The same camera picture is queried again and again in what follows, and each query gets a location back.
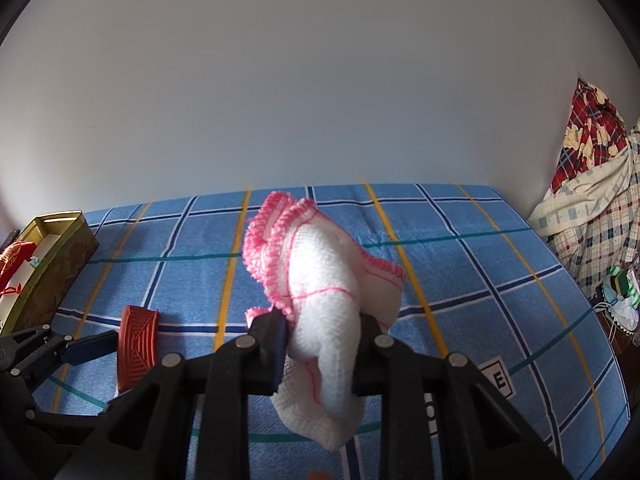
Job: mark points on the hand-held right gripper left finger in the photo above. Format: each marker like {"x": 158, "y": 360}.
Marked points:
{"x": 277, "y": 355}

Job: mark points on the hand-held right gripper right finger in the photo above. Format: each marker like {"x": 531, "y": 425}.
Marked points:
{"x": 367, "y": 360}

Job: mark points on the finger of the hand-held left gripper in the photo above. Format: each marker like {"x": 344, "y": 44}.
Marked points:
{"x": 65, "y": 419}
{"x": 90, "y": 347}

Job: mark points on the white sock with pink trim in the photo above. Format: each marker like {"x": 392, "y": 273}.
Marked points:
{"x": 325, "y": 280}

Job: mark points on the gold metal tin box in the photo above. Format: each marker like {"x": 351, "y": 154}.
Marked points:
{"x": 65, "y": 260}

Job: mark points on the person's right hand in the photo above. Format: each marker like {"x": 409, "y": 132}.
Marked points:
{"x": 318, "y": 476}

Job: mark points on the blue plaid bed sheet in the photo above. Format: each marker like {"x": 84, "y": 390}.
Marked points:
{"x": 450, "y": 285}

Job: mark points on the cream plaid cloth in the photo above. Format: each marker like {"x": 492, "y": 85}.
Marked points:
{"x": 590, "y": 220}

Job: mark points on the green striped white bag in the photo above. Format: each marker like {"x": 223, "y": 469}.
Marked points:
{"x": 622, "y": 285}

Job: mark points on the red patterned cloth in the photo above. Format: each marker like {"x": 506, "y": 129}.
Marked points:
{"x": 590, "y": 130}

